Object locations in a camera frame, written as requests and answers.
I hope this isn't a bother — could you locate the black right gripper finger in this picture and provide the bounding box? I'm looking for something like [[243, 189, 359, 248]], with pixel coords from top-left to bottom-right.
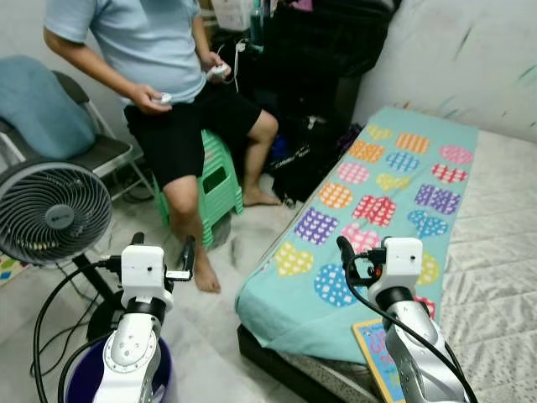
[[336, 236, 357, 283]]

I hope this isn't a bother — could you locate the blue yellow children's book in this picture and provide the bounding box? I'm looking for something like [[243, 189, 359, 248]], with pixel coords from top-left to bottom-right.
[[351, 317, 405, 403]]

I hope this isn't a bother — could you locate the green plastic stool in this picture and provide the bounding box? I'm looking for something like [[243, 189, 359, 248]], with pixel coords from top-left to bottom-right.
[[154, 128, 244, 249]]

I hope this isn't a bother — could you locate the grey metal folding chair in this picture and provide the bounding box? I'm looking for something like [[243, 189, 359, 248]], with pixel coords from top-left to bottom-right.
[[0, 71, 156, 202]]

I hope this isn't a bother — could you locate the grey standing fan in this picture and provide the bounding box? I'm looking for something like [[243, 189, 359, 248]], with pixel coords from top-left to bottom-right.
[[0, 160, 127, 345]]

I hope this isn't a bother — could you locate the black bag with white print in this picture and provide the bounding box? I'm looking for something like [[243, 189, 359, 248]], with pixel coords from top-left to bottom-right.
[[268, 113, 357, 205]]

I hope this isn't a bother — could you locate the purple cloth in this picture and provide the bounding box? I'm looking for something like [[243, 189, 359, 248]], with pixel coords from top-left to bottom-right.
[[336, 124, 363, 160]]

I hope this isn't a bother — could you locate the white quilted mattress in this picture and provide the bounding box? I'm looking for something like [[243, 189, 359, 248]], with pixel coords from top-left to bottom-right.
[[268, 126, 537, 403]]

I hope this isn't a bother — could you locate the black bed base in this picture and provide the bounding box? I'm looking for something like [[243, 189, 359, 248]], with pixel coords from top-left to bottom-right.
[[237, 323, 374, 403]]

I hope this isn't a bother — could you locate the teal blanket with colourful shapes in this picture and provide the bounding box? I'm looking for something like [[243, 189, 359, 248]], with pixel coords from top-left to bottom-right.
[[235, 106, 479, 364]]

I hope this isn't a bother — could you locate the purple plastic bin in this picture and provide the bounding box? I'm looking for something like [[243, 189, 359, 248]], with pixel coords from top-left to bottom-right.
[[65, 336, 175, 403]]

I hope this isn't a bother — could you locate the blue cushion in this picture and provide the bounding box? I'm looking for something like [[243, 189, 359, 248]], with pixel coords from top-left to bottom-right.
[[0, 55, 97, 162]]

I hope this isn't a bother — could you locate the person in blue shirt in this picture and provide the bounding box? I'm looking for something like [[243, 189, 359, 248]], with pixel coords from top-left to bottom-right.
[[44, 0, 282, 295]]

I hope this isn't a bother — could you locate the teal bottle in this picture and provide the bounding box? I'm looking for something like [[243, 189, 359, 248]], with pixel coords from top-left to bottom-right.
[[250, 0, 266, 47]]

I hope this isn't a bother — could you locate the white plastic container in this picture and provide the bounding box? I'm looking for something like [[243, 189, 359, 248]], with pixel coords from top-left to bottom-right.
[[210, 0, 257, 33]]

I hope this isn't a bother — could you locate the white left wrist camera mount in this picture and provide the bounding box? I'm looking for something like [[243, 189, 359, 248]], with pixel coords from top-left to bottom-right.
[[120, 245, 173, 307]]

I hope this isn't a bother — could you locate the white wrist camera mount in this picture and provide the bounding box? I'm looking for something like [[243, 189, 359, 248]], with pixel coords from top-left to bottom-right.
[[120, 245, 173, 307], [382, 238, 425, 290]]

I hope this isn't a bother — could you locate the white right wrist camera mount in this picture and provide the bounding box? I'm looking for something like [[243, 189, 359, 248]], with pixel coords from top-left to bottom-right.
[[382, 238, 425, 290]]

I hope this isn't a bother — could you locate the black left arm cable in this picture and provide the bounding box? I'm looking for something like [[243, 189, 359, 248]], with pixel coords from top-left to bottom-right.
[[32, 256, 124, 403]]

